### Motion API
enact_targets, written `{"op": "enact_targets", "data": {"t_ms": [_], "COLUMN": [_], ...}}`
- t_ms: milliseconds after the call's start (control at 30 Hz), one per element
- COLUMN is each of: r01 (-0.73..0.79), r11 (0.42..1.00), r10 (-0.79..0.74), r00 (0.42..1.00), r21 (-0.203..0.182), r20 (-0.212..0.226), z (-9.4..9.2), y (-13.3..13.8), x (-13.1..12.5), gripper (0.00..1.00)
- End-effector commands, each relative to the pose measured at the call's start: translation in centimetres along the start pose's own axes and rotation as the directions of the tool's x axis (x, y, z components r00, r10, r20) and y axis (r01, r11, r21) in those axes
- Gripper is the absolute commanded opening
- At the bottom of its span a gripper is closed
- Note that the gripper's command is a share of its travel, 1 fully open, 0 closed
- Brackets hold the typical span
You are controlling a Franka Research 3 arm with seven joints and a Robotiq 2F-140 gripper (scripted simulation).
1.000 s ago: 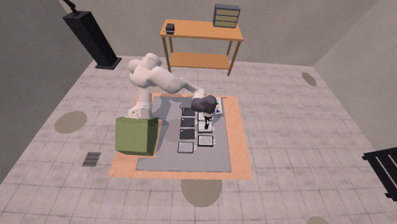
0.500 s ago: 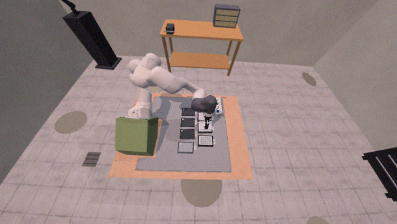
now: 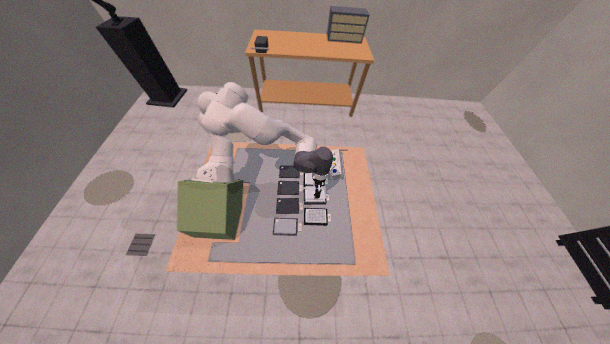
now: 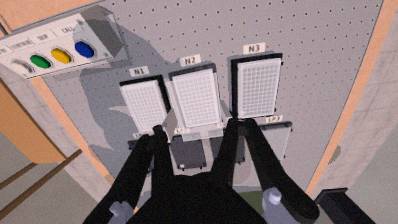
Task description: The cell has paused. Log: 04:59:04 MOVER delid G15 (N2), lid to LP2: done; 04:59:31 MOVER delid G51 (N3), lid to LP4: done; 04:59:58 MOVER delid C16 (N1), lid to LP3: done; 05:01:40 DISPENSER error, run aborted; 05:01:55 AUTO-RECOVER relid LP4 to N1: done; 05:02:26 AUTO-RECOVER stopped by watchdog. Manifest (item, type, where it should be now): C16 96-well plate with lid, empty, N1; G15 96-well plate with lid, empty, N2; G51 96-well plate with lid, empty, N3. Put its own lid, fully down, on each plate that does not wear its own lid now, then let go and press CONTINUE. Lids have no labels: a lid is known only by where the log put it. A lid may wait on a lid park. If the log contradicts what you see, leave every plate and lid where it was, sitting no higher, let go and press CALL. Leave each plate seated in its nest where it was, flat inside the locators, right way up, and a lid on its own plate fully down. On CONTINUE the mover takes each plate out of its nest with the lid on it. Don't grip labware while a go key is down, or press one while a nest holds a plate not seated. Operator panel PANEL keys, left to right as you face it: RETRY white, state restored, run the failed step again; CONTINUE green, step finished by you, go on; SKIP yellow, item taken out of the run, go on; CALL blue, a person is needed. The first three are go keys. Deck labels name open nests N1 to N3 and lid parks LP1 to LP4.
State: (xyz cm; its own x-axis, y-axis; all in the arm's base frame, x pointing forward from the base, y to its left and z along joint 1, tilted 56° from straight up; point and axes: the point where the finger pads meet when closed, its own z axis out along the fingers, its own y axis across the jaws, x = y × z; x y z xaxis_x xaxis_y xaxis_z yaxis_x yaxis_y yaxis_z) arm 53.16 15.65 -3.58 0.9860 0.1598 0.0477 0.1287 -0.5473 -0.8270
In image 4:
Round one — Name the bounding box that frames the grey control panel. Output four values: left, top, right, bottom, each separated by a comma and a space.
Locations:
0, 4, 129, 80

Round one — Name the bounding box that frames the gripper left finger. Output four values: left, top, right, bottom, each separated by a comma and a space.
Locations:
83, 109, 178, 224

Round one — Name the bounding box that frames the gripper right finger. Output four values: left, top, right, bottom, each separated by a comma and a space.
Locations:
196, 100, 320, 224

